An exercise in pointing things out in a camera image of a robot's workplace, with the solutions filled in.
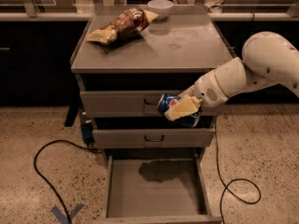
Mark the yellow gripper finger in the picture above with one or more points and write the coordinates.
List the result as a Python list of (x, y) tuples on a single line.
[(188, 92), (183, 107)]

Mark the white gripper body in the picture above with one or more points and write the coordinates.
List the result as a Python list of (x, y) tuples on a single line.
[(206, 89)]

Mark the blue pepsi can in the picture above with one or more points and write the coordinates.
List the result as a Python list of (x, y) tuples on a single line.
[(164, 103)]

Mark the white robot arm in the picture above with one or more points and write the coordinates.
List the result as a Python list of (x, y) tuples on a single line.
[(267, 59)]

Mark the middle grey drawer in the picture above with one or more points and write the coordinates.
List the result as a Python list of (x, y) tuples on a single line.
[(153, 138)]

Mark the grey drawer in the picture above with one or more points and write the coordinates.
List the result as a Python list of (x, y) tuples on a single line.
[(153, 138), (155, 191), (115, 104)]

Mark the top grey drawer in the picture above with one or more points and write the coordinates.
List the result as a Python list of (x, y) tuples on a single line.
[(115, 104)]

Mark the grey drawer cabinet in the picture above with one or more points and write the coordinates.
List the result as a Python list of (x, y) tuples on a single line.
[(168, 56)]

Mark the bottom grey drawer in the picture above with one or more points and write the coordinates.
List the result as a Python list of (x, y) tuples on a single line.
[(155, 191)]

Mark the white bowl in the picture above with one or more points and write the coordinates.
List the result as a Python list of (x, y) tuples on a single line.
[(161, 7)]

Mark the brown chip bag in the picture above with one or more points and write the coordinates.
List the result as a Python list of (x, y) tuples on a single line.
[(128, 24)]

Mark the blue power box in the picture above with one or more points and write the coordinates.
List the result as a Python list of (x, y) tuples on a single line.
[(87, 133)]

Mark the dark counter with rail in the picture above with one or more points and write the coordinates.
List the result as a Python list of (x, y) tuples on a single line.
[(35, 68)]

